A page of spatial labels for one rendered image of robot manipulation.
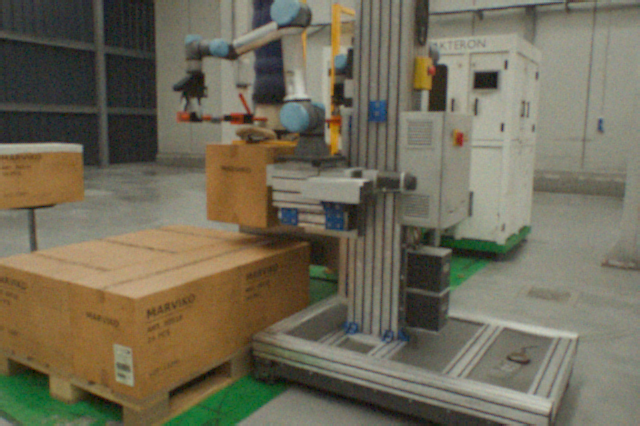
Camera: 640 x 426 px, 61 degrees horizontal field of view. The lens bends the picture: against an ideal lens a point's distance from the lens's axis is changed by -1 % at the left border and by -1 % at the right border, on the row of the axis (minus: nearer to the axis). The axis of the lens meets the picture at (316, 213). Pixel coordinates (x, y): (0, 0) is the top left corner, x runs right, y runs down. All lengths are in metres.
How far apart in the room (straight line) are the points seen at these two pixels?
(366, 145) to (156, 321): 1.14
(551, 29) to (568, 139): 2.09
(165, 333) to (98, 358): 0.29
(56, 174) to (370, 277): 2.48
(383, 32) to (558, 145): 9.23
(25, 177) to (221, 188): 1.66
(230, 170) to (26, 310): 1.12
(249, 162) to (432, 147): 0.93
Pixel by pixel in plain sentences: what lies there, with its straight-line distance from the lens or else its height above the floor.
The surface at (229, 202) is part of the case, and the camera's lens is 2.82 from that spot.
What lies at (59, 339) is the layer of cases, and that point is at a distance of 2.57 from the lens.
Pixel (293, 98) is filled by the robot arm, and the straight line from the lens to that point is 2.25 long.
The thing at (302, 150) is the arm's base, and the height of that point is 1.06.
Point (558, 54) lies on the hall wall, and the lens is 11.58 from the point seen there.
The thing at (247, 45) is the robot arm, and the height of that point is 1.52.
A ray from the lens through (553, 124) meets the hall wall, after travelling 11.49.
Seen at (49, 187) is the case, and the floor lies 0.74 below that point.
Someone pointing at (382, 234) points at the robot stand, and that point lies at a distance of 2.44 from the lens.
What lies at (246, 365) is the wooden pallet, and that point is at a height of 0.05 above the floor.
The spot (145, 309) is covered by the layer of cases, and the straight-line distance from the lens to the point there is 2.16.
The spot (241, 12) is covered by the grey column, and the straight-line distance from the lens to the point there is 4.36.
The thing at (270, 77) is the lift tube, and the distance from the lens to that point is 2.92.
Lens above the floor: 1.16
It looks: 9 degrees down
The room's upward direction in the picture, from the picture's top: 1 degrees clockwise
